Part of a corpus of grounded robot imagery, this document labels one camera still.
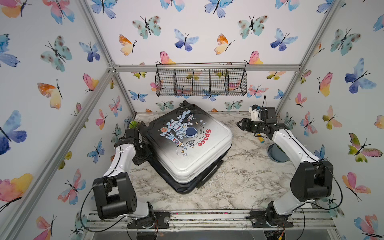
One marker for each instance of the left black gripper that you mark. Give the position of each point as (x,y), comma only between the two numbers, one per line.
(138,161)

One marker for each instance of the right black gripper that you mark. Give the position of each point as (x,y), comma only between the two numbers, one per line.
(246,124)

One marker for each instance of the black white space suitcase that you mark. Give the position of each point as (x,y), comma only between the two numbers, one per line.
(188,146)

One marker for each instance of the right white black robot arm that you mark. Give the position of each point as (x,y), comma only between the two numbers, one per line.
(313,179)

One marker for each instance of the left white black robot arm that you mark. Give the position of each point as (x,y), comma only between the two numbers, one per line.
(114,193)

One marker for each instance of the teal yellow garden fork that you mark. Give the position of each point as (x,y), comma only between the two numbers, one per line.
(260,137)

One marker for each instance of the small green plant white pot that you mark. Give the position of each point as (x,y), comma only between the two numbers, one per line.
(134,125)

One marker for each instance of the white flower plant grey pot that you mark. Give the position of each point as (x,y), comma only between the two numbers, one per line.
(276,154)

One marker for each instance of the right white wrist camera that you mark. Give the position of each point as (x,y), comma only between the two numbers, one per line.
(254,110)

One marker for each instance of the black wire wall basket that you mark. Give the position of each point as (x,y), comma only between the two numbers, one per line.
(200,79)

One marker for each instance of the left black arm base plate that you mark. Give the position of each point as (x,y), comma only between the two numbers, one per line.
(158,220)

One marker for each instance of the aluminium front rail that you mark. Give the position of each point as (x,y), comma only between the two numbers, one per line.
(188,220)

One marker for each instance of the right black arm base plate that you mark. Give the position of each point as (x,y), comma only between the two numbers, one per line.
(268,219)

